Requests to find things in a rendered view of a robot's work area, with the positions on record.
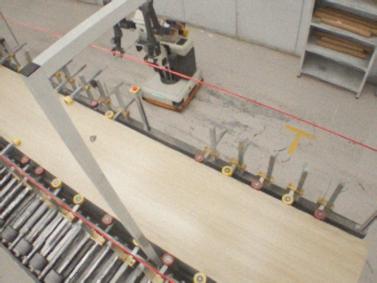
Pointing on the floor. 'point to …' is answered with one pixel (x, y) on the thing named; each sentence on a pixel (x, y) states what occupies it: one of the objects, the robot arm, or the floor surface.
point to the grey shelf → (313, 60)
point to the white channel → (66, 130)
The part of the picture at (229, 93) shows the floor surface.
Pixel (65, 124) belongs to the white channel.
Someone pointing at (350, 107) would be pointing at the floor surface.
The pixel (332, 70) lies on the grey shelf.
